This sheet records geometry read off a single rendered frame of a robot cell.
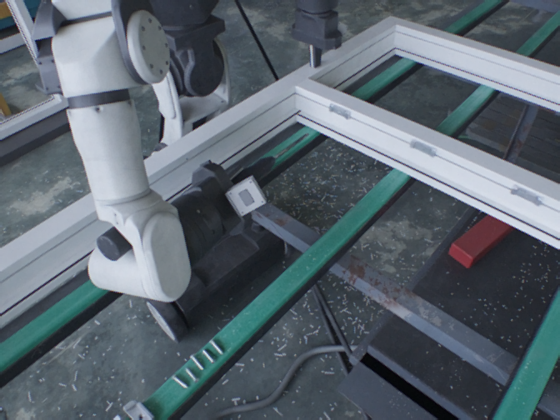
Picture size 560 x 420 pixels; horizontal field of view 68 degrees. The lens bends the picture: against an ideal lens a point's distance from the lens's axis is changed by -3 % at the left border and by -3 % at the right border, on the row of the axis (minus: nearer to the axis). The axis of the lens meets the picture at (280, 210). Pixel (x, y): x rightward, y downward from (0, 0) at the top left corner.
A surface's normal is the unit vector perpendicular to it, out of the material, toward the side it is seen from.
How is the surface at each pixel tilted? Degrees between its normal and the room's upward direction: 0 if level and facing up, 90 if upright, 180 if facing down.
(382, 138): 90
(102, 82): 63
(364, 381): 0
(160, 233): 74
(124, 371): 0
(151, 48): 80
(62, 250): 90
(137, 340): 0
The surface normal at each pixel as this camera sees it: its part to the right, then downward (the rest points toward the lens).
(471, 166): -0.66, 0.55
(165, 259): 0.88, 0.05
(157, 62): 0.97, -0.05
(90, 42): -0.23, -0.42
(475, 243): -0.03, -0.69
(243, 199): 0.00, 0.29
